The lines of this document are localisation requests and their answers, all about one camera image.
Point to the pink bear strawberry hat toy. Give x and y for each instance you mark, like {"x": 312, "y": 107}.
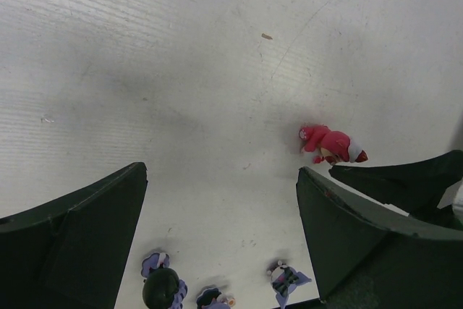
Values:
{"x": 323, "y": 144}

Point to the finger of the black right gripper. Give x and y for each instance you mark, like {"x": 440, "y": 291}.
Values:
{"x": 416, "y": 188}

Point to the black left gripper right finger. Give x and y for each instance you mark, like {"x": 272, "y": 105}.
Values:
{"x": 367, "y": 256}

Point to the purple black figurine far left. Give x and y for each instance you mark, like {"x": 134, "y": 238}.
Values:
{"x": 162, "y": 287}

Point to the purple figurine front left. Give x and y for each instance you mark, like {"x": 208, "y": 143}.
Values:
{"x": 214, "y": 298}

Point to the purple figurine front right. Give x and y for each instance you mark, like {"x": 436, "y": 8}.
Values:
{"x": 284, "y": 280}

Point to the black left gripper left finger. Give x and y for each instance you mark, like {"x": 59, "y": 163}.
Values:
{"x": 71, "y": 252}

